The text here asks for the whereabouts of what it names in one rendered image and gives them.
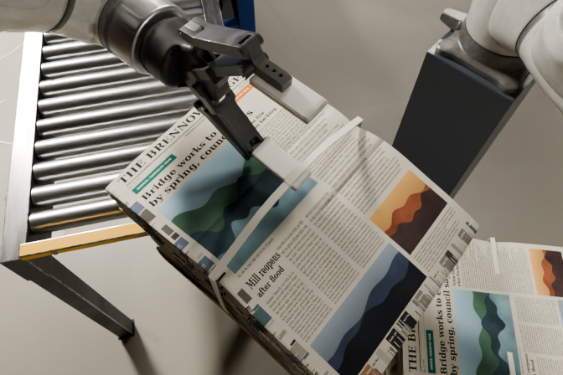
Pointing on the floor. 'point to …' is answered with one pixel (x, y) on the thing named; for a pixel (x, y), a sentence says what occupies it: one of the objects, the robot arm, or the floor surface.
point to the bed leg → (85, 300)
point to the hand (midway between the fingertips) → (302, 144)
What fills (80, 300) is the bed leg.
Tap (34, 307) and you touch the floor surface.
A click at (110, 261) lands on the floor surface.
